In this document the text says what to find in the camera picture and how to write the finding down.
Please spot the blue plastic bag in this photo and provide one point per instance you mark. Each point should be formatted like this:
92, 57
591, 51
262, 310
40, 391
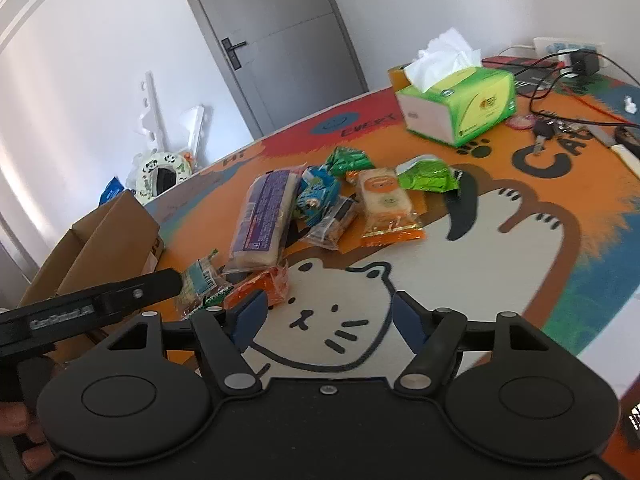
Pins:
111, 191

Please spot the long purple snack packet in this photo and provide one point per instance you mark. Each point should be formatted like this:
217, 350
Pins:
262, 215

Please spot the green and white snack packet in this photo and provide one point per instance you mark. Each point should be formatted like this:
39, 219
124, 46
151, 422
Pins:
200, 280

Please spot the white power strip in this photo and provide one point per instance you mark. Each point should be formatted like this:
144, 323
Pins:
547, 45

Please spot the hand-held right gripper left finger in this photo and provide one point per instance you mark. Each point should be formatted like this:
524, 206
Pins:
250, 320

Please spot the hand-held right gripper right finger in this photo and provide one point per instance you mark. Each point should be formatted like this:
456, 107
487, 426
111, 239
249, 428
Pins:
407, 322

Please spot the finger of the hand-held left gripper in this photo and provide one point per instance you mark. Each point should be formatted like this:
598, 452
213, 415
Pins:
150, 287

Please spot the short white rack piece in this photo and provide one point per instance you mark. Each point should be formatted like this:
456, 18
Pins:
195, 130

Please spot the blue snack packet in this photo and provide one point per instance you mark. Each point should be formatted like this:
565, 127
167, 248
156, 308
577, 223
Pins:
315, 192

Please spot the grey door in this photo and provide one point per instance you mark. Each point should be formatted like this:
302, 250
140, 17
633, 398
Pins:
280, 35

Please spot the green tissue box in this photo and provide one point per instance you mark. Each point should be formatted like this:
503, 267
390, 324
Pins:
465, 105

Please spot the tall white rack piece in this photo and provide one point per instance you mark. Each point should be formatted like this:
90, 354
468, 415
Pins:
152, 115

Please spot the panda print toilet seat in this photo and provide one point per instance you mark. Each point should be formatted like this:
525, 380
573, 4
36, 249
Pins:
150, 170

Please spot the orange bread packet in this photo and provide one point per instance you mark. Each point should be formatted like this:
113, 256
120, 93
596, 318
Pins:
385, 200

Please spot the person's left hand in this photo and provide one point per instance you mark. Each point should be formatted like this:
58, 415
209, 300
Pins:
15, 420

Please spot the crumpled green snack packet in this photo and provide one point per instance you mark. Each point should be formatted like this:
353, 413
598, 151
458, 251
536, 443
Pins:
425, 175

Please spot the clear packet with dark snack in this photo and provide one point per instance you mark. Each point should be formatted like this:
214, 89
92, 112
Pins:
332, 225

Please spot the white marker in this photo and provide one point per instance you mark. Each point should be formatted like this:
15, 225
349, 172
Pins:
625, 155

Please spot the small white clip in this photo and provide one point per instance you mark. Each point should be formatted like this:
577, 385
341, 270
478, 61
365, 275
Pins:
628, 104

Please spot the black item with label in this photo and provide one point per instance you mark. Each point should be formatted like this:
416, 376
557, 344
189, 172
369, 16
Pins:
632, 420

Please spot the black round item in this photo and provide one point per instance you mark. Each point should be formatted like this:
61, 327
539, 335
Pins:
627, 140

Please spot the black charger adaptor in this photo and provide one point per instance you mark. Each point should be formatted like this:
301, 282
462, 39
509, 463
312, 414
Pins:
585, 62

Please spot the small orange snack packet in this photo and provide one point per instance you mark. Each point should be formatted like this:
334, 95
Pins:
272, 285

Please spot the red and black flat device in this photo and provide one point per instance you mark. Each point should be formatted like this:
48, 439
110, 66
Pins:
520, 61

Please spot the green zigzag-edged snack packet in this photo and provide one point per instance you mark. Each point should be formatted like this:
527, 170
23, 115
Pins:
350, 160

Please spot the bunch of keys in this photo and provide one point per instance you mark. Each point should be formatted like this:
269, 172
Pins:
545, 132

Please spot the cardboard box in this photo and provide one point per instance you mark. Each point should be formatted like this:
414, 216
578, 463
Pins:
115, 225

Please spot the yellow tape roll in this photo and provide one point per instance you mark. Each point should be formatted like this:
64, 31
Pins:
396, 77

